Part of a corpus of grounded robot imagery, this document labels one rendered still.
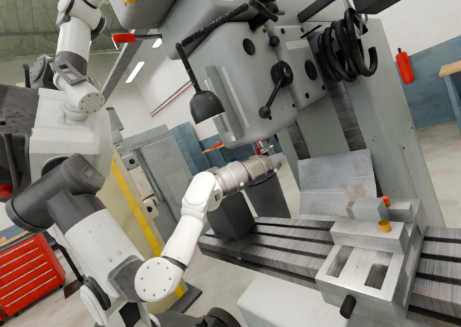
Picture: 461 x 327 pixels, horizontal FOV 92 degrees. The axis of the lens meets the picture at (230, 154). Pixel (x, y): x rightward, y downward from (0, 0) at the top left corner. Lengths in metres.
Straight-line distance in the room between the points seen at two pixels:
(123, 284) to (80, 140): 0.36
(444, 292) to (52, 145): 0.89
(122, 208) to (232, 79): 1.83
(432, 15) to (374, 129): 3.86
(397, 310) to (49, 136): 0.80
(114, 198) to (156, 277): 1.74
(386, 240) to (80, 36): 1.08
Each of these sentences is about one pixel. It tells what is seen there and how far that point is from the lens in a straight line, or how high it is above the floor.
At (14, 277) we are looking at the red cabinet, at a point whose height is 0.56.
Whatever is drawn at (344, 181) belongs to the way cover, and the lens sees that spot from 1.03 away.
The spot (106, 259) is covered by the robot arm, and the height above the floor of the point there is 1.25.
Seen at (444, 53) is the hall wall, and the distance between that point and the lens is 4.75.
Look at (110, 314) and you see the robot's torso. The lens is 1.08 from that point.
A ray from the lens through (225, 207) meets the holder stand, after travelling 0.95.
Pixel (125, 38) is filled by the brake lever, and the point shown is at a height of 1.70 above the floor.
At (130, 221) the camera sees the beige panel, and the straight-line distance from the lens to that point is 2.27.
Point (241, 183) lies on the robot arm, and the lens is 0.65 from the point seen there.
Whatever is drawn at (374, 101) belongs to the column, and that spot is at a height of 1.25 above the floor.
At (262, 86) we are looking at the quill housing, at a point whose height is 1.44.
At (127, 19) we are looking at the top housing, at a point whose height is 1.74.
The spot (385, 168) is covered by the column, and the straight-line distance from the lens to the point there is 1.03.
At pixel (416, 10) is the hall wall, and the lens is 4.77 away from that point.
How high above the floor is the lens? 1.39
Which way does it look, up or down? 8 degrees down
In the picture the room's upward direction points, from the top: 24 degrees counter-clockwise
